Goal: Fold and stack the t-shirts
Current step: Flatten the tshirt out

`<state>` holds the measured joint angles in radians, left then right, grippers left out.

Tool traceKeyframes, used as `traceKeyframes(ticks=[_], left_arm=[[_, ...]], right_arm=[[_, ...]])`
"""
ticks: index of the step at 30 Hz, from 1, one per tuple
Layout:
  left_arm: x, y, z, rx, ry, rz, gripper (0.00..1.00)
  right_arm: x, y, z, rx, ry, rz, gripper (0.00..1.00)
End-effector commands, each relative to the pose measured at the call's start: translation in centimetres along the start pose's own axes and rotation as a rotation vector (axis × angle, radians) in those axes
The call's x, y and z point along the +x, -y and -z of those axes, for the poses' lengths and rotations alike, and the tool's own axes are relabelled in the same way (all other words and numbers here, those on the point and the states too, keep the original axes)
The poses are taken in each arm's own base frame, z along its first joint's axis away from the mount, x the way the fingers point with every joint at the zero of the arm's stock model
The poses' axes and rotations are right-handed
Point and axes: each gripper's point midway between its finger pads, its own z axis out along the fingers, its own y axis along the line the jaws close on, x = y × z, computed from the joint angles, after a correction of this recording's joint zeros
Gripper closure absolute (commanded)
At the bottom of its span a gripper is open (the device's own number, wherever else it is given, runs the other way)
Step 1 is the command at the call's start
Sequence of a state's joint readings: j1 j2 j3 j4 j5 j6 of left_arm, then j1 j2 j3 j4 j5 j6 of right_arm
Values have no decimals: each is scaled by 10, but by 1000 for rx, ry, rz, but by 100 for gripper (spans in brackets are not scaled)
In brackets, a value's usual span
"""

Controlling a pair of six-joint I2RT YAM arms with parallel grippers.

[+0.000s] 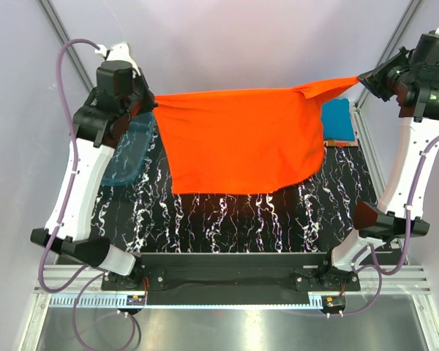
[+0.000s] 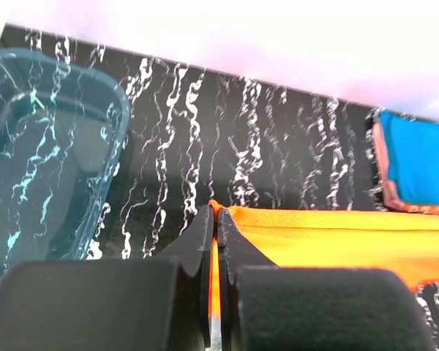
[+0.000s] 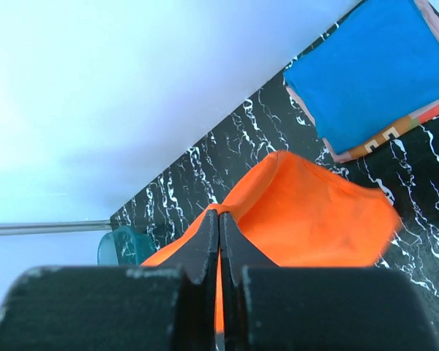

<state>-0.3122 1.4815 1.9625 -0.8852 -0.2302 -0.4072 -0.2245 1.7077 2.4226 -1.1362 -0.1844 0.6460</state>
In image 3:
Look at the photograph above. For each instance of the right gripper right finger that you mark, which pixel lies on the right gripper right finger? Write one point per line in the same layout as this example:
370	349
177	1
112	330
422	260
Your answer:
267	307

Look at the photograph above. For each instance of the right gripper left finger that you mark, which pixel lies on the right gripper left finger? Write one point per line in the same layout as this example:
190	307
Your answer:
167	307

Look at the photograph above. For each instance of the orange t-shirt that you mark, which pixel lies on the orange t-shirt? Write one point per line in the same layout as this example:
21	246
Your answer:
301	215

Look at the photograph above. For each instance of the teal transparent plastic bin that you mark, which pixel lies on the teal transparent plastic bin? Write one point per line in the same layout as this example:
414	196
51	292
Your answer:
124	246

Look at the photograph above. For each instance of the folded pink patterned t-shirt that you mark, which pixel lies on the folded pink patterned t-shirt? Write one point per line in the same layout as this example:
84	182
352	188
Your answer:
388	137

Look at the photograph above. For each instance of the folded blue t-shirt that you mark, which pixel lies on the folded blue t-shirt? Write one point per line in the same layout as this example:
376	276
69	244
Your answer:
366	77

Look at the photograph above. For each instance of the left aluminium frame post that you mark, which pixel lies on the left aluminium frame post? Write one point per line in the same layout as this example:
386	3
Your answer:
53	227

